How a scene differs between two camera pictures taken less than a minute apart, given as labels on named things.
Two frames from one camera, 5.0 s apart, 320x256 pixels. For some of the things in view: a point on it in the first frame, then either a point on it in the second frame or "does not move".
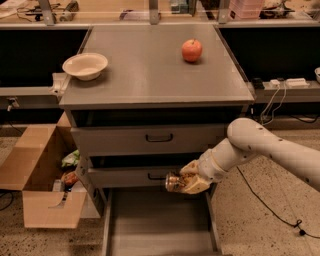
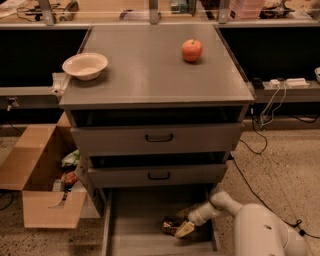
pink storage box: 245,9 does not move
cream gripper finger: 190,169 → 184,213
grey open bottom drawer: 158,222 does not move
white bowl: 85,66 does not move
